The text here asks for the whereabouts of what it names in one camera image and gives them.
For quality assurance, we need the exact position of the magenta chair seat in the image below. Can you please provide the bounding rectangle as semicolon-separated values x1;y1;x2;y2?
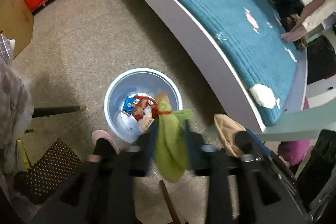
277;99;311;167

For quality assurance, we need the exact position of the brown cardboard box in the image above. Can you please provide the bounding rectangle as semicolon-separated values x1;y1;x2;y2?
1;0;34;58

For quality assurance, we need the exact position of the blue plastic trash bucket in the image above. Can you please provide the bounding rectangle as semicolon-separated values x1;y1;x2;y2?
104;68;183;143

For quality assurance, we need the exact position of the blue snack wrapper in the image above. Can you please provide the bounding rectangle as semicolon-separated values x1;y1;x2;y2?
121;96;137;115

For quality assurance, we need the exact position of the orange white snack bag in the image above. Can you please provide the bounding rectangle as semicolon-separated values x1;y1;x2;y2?
132;95;156;132

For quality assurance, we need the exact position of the teal quilted mattress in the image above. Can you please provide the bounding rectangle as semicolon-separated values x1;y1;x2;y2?
177;0;299;126

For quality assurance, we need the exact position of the grey checked tablecloth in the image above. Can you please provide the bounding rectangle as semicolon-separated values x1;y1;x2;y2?
1;35;34;174

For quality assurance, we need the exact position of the pink slipper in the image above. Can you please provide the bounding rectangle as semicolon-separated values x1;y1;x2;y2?
91;130;120;155

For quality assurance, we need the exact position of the green cloth bag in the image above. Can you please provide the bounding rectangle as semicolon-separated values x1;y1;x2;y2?
154;99;194;183

